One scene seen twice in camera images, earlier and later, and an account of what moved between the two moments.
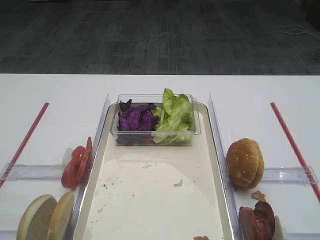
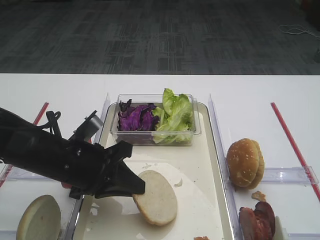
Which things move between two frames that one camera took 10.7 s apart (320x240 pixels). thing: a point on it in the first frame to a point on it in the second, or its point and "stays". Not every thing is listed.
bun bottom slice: [61, 218] to [158, 203]
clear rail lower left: [8, 234] stays
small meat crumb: [258, 195] stays
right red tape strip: [295, 150] stays
